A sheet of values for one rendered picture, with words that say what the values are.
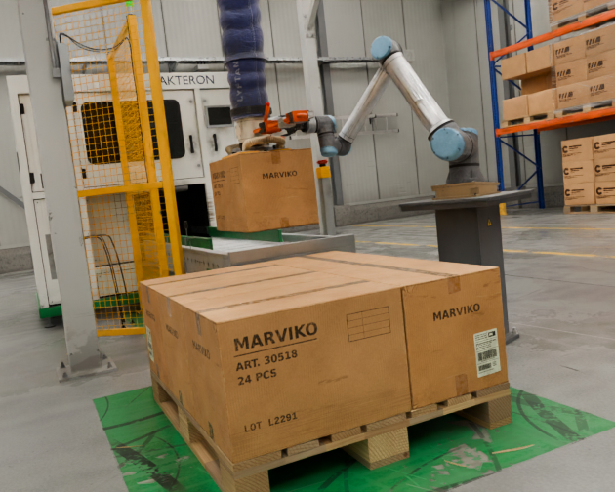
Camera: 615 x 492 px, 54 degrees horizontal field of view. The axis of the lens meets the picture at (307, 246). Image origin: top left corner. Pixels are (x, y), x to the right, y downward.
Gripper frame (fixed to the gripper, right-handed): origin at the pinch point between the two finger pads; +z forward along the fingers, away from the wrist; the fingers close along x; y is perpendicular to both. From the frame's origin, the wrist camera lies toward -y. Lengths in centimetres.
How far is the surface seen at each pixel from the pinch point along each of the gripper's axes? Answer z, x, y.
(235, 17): 6, 60, 17
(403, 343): 21, -85, -136
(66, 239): 102, -47, 59
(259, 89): -2.5, 22.4, 17.9
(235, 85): 8.9, 25.7, 22.3
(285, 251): 5, -64, -12
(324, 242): -17, -62, -12
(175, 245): 43, -58, 64
